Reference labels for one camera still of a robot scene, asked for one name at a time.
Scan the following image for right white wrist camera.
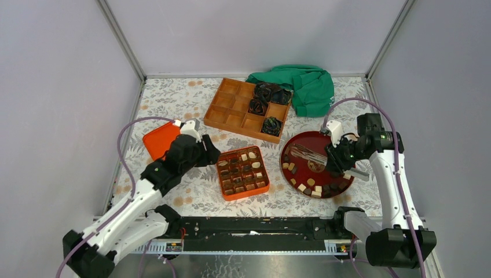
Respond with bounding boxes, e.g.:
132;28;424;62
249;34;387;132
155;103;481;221
320;119;343;147

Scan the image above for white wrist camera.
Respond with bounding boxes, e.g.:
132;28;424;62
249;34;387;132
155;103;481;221
173;118;201;142
320;119;343;147

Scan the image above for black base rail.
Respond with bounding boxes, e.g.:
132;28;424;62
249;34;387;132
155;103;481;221
157;217;353;254

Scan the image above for wooden compartment organizer tray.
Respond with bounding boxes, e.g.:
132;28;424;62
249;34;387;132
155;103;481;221
203;78;291;144

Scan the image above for orange box lid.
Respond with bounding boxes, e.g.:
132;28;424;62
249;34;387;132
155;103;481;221
142;122;181;160

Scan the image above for dark rolled fabric middle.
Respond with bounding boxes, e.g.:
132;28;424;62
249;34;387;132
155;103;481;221
248;98;269;116

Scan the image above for red round plate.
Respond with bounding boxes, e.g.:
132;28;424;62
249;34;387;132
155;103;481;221
280;131;354;199

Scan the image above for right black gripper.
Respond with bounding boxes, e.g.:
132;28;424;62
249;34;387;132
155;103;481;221
324;135;366;174

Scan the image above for orange chocolate box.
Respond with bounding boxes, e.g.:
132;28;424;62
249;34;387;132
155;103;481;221
216;145;270;202

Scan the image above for dark rolled fabric front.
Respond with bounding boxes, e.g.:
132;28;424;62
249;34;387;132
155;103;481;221
261;116;283;137

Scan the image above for dark rolled fabric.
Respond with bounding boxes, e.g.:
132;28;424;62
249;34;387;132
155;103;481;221
261;116;283;137
248;98;269;116
254;82;292;105

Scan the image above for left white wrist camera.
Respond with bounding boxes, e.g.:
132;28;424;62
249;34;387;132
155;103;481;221
173;118;201;142

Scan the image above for green cloth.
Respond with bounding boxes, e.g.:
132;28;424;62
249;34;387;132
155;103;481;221
246;64;335;118

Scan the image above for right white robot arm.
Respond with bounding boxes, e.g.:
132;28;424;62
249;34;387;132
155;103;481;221
321;113;437;269

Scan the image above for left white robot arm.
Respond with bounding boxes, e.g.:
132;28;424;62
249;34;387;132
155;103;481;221
56;134;221;277

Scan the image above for metal serving tongs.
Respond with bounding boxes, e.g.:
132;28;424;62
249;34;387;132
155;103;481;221
289;144;328;166

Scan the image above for aluminium frame rail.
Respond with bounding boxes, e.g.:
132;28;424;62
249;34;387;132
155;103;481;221
78;215;442;278

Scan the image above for floral table mat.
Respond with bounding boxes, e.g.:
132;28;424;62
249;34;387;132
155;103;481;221
112;78;382;217

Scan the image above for dark rolled fabric back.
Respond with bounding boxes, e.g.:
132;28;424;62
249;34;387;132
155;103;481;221
254;82;292;105

